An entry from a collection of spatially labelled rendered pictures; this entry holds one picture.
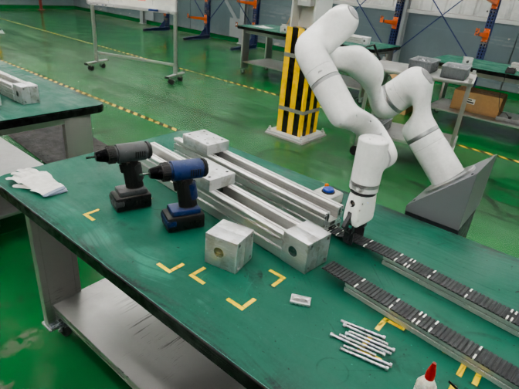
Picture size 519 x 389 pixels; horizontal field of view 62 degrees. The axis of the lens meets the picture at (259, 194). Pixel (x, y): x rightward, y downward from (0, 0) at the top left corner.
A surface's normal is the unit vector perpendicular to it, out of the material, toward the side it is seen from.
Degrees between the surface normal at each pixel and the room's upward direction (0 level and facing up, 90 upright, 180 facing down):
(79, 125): 90
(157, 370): 0
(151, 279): 0
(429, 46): 90
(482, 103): 90
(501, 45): 90
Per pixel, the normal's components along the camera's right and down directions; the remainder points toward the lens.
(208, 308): 0.08, -0.89
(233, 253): -0.47, 0.36
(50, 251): 0.77, 0.34
